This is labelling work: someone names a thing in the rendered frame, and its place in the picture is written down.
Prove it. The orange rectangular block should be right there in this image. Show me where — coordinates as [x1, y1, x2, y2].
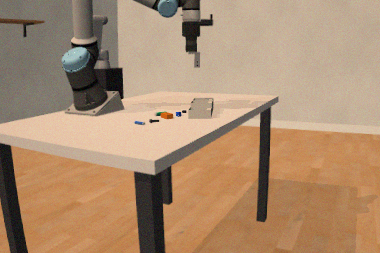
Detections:
[161, 112, 173, 119]

